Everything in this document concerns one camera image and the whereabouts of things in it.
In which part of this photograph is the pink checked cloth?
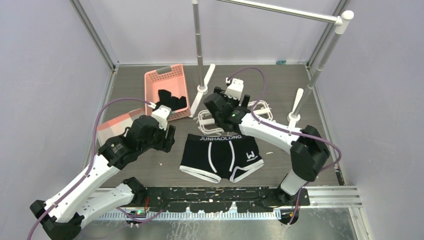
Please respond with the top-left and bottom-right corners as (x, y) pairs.
(96, 108), (145, 146)

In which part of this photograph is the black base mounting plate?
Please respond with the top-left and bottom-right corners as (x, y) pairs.
(124, 186), (297, 213)

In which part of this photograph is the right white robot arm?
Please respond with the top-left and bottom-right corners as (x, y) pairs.
(203, 87), (330, 206)

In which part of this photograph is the black boxer briefs white trim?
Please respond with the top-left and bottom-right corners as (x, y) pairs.
(179, 134), (265, 184)

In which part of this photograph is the aluminium frame post left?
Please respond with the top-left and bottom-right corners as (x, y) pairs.
(69, 0), (120, 69)

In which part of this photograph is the black garment in basket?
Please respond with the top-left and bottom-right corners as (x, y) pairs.
(155, 89), (188, 112)

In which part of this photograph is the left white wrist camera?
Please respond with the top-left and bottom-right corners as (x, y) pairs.
(151, 105), (172, 131)

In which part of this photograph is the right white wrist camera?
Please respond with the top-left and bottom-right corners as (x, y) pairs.
(224, 77), (244, 100)

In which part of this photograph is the small teal clip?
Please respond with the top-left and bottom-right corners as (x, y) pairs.
(276, 60), (287, 65)

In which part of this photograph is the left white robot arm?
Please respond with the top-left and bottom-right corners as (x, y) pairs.
(30, 115), (176, 240)

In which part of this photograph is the aluminium frame post right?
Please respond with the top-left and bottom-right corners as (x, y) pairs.
(306, 0), (351, 70)

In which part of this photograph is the silver clothes rack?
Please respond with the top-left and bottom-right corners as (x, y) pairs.
(190, 0), (354, 130)

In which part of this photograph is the aluminium frame post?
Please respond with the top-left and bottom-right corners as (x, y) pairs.
(69, 0), (120, 69)
(306, 0), (351, 70)

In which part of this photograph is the white clip hanger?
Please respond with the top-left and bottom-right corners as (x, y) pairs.
(194, 100), (275, 136)

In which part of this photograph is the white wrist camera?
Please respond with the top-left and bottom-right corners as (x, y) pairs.
(151, 105), (172, 131)
(224, 77), (244, 100)

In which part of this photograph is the pink plastic basket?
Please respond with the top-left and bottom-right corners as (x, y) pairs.
(144, 64), (191, 121)

